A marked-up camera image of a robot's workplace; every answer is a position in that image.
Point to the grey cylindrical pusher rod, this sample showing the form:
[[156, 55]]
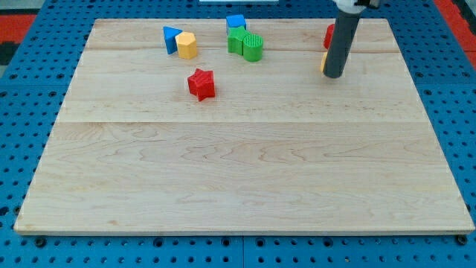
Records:
[[340, 44]]

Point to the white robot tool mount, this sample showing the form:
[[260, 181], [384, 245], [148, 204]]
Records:
[[356, 6]]

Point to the green star block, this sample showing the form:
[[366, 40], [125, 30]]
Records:
[[235, 39]]

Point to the red star block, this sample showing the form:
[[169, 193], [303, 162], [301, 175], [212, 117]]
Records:
[[201, 84]]

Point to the red block behind rod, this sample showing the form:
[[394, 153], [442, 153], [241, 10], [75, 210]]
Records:
[[328, 36]]

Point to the yellow block behind rod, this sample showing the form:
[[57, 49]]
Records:
[[323, 62]]

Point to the green cylinder block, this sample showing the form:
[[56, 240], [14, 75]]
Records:
[[252, 47]]

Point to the blue cube block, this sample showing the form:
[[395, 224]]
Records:
[[235, 21]]

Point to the light wooden board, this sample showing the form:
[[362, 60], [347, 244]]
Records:
[[280, 150]]

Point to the yellow hexagon block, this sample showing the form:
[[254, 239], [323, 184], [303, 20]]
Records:
[[186, 44]]

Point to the blue triangle block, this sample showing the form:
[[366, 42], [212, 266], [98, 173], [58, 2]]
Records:
[[170, 35]]

